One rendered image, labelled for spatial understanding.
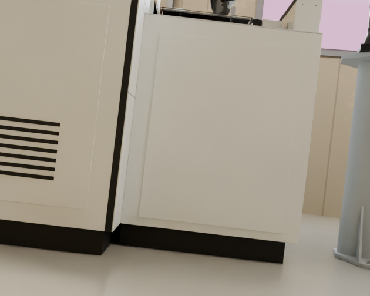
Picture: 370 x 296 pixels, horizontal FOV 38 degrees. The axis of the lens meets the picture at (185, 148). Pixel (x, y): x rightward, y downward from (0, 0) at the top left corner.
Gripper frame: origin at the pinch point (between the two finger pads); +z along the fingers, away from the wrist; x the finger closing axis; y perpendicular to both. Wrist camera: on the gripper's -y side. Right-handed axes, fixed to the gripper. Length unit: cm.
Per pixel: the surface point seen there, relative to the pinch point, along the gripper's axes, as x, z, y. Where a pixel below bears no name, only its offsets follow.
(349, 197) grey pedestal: 45, 67, 42
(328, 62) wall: 163, -17, -76
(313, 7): 8.5, -0.9, 44.3
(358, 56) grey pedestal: 38, 11, 44
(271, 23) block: 9.4, 2.0, 22.3
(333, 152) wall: 170, 46, -67
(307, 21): 7.1, 4.2, 43.3
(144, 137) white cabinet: -39, 53, 17
